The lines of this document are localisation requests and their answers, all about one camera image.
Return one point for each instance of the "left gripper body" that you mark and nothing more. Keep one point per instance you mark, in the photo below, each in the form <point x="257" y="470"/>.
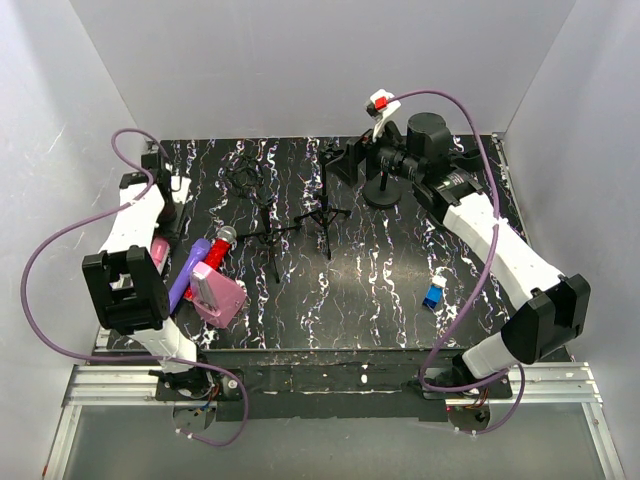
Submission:
<point x="171" y="219"/>

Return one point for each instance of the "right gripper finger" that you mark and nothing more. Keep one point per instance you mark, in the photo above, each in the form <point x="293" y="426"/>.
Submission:
<point x="346" y="168"/>
<point x="357" y="148"/>

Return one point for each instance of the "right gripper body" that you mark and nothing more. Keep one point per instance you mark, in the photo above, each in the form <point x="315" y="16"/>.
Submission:
<point x="385" y="158"/>

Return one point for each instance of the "pink microphone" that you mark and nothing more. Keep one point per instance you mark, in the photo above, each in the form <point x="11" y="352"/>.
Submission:
<point x="159" y="252"/>

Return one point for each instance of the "black round-base stand white mic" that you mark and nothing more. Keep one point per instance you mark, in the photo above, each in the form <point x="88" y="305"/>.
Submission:
<point x="380" y="192"/>

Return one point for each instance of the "purple microphone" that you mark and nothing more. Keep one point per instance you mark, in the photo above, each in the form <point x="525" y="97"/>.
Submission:
<point x="198" y="252"/>

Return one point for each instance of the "black tripod stand pink mic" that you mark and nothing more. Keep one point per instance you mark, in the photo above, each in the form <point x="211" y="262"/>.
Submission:
<point x="325" y="214"/>

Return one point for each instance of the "red glitter microphone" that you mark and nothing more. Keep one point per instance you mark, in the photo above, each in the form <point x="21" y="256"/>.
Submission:
<point x="216" y="254"/>

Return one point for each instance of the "black tripod shock-mount stand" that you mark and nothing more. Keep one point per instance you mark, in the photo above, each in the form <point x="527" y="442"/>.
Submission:
<point x="246" y="180"/>

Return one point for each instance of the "black round-base stand purple mic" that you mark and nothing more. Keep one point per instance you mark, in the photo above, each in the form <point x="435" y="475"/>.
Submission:
<point x="470" y="161"/>

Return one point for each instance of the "white microphone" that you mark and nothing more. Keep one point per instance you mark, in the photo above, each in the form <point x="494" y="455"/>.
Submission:
<point x="227" y="234"/>

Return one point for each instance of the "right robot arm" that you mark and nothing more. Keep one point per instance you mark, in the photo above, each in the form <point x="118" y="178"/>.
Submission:
<point x="550" y="307"/>

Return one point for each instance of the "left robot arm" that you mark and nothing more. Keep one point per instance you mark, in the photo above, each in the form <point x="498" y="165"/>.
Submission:
<point x="125" y="278"/>

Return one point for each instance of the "black marble mat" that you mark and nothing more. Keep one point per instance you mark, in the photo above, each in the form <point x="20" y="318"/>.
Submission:
<point x="368" y="295"/>

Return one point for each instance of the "pink metronome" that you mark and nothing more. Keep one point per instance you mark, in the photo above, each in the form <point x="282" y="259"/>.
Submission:
<point x="216" y="298"/>

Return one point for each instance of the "blue white small toy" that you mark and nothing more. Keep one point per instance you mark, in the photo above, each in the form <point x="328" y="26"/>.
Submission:
<point x="434" y="292"/>

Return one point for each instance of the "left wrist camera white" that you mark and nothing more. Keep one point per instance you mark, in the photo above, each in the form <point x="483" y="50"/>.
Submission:
<point x="180" y="188"/>

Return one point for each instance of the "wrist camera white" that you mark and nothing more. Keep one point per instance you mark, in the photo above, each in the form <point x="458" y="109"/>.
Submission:
<point x="180" y="188"/>
<point x="381" y="106"/>

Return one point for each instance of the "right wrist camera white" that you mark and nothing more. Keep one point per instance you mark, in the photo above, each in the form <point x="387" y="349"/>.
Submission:
<point x="381" y="106"/>

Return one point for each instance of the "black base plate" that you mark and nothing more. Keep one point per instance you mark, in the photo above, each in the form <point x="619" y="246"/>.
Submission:
<point x="325" y="384"/>

